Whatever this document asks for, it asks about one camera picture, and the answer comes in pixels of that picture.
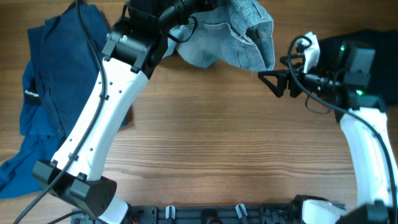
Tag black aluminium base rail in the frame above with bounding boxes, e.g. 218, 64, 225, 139
70, 203, 346, 224

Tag navy blue shirt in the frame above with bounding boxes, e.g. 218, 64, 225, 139
27, 2, 109, 138

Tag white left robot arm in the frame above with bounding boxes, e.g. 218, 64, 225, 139
33, 0, 218, 223

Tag teal blue garment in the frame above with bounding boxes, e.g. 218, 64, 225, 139
1, 62, 60, 199

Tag black folded garment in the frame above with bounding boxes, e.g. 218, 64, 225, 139
318, 29, 397, 106

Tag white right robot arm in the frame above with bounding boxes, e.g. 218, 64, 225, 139
277, 35, 397, 223

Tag light blue denim shorts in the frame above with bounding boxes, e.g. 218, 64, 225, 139
164, 0, 275, 72

